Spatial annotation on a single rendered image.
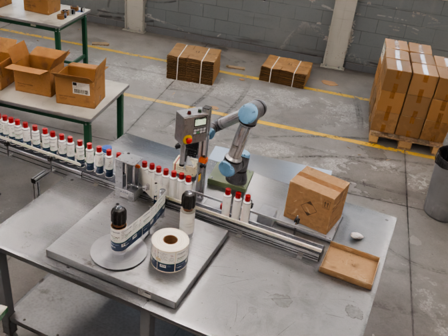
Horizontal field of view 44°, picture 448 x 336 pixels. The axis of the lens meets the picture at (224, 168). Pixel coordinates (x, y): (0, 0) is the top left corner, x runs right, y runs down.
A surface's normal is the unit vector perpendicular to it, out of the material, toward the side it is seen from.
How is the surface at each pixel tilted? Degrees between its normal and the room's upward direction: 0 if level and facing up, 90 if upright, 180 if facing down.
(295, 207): 90
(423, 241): 0
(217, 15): 90
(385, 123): 90
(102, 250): 0
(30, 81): 90
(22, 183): 0
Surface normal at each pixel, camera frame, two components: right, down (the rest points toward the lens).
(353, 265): 0.10, -0.85
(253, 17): -0.25, 0.49
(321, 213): -0.54, 0.40
